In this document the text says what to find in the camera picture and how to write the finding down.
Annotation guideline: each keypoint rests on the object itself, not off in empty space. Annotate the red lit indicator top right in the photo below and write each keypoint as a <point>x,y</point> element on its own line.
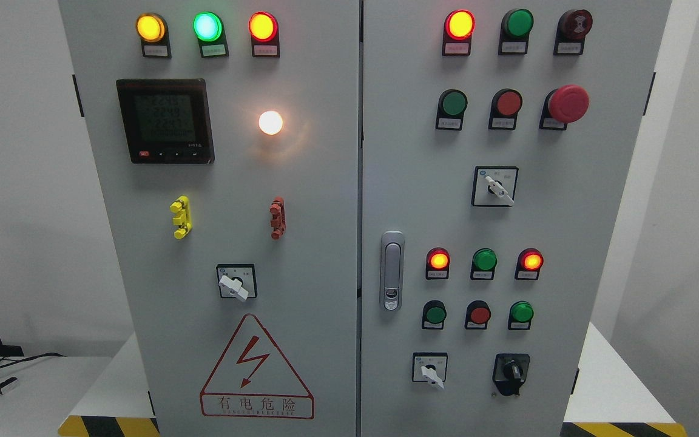
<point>459,26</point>

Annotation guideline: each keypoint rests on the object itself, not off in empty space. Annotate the red emergency stop button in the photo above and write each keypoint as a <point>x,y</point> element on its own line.
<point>564,105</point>

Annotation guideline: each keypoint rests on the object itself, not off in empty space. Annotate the silver door lock handle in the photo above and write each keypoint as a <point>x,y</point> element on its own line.
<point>391,263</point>

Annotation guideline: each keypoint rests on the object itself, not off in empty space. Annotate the small white usb adapter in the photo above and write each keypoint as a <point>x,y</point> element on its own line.
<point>8,385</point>

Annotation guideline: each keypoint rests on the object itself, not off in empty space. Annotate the red push button lower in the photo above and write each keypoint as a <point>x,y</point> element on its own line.
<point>477,315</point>

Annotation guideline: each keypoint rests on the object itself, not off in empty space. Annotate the red high voltage warning sticker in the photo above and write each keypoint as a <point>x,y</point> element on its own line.
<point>254,379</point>

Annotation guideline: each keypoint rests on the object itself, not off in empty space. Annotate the green push button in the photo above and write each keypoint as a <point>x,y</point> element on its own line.
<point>450,110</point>
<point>434,315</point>

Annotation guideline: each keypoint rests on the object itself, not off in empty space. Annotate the yellow terminal connector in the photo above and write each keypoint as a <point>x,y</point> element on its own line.
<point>181,209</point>

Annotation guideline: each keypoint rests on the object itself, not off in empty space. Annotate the white selector switch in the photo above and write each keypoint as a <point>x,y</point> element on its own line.
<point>429,368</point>
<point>494,186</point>

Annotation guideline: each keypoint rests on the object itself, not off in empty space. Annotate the dark red buzzer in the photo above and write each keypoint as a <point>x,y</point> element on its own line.
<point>573,27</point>

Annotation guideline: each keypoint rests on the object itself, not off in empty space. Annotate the green indicator light top right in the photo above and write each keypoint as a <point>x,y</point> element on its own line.
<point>516,26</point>

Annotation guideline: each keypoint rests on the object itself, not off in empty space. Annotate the green indicator bottom right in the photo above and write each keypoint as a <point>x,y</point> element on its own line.
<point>520,316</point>

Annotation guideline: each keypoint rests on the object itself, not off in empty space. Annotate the white selector switch upper right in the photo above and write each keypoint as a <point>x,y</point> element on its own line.
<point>494,186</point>

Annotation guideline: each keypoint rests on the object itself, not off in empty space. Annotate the green indicator light lower middle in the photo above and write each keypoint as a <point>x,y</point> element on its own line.
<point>483,264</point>

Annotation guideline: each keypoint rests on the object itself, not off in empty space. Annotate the red lit indicator lower right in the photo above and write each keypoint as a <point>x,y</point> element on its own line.
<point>529,263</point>

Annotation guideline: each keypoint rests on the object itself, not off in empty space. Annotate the red lit indicator lower left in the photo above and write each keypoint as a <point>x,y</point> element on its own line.
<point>437,264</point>

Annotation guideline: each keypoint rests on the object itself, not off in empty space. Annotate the red push button upper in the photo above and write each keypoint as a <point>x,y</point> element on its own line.
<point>505,106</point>

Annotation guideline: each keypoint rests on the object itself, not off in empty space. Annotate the red push button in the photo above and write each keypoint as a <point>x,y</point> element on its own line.
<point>505,106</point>
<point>477,315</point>

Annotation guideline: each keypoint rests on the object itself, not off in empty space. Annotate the green push button lower left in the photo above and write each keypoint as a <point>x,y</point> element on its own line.
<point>434,315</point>

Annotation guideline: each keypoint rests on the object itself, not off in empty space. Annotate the grey electrical cabinet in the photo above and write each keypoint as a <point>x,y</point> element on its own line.
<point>357,84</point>

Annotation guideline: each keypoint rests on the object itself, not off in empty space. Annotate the white glowing lamp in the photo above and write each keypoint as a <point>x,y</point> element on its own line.
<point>270,122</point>

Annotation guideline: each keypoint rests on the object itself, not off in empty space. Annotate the yellow indicator light top left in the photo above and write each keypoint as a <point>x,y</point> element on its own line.
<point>154,36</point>

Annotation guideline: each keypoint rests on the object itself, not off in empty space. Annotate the red terminal connector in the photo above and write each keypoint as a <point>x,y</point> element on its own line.
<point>278,218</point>

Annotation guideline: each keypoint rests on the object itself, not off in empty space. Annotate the black rotary knob switch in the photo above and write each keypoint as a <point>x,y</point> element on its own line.
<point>510,372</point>

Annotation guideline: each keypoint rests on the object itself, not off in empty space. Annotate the green lit indicator light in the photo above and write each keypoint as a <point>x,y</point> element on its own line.
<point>211,35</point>

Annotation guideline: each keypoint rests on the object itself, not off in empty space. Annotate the red lit indicator light left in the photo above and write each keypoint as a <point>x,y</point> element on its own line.
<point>264,32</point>

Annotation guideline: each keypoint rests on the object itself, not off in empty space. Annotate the green push button upper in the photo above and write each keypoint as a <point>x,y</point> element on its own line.
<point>450,110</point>

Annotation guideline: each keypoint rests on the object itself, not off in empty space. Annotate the black digital power meter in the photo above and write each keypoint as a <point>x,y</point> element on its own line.
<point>166,120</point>

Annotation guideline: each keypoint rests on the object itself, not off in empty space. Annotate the white selector switch lower right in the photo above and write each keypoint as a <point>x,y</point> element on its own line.
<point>429,368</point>

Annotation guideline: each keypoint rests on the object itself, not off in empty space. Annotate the white selector switch left door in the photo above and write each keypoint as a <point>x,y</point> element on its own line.
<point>237,281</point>

